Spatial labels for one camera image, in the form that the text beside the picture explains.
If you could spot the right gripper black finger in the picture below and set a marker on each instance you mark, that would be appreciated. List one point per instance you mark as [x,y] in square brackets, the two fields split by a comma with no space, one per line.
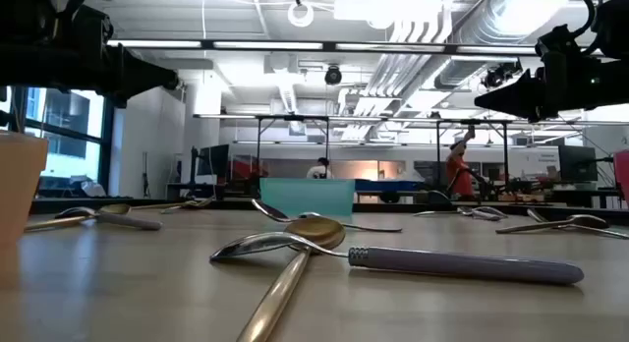
[521,96]

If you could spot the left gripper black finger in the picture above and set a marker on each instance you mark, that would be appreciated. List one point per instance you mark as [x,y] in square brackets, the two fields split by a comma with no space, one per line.
[147,76]

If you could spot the iridescent rainbow metal spoon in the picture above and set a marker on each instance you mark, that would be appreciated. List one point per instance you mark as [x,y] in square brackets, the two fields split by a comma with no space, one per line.
[616,234]
[268,211]
[484,214]
[589,220]
[172,210]

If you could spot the background black robot arm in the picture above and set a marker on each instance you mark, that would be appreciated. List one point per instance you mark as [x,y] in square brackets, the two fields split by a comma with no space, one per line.
[480,179]

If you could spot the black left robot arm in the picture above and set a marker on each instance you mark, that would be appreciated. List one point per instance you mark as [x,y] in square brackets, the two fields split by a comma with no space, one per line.
[29,62]

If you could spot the black computer monitor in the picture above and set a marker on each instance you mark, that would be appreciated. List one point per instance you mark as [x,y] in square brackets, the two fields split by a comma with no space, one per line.
[577,162]
[213,160]

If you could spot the dark framed window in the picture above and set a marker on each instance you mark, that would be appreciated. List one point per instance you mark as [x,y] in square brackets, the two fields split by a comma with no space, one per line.
[105,150]

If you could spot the person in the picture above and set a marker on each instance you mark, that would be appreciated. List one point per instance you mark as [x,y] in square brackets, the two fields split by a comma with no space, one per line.
[459,177]
[318,172]

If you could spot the black table clamp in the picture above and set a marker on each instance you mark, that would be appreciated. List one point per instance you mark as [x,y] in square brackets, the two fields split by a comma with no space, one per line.
[440,198]

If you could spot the red background equipment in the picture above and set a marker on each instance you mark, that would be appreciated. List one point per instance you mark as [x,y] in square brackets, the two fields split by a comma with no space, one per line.
[245,167]

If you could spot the orange plastic cup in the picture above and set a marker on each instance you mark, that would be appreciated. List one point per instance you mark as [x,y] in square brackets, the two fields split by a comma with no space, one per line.
[19,194]

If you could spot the blue background table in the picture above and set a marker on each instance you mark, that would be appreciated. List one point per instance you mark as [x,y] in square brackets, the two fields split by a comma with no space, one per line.
[388,185]

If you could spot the teal plastic bin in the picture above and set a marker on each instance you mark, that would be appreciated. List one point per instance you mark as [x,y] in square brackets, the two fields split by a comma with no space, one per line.
[307,197]

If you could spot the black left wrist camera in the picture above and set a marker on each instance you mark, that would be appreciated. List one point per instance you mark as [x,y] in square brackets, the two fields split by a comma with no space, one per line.
[93,25]

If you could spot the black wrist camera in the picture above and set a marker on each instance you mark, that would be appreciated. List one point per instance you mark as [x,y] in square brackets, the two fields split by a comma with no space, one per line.
[93,25]
[553,39]

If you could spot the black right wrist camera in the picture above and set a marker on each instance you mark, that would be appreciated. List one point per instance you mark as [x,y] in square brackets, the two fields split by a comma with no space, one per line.
[553,39]

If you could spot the black background rig frame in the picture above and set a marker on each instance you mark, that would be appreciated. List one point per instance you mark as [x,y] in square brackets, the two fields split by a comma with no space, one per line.
[506,150]
[259,145]

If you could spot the silver ventilation duct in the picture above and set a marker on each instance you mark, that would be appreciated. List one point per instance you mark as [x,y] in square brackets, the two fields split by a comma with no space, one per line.
[491,17]

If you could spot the black aluminium table frame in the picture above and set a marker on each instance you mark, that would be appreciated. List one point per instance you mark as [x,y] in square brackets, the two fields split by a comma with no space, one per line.
[383,207]

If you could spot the black overhead frame bar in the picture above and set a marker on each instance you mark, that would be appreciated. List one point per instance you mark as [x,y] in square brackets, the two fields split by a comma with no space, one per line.
[329,46]

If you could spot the black overhead camera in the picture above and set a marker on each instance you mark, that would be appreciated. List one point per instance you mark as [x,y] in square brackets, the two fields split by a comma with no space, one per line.
[333,75]

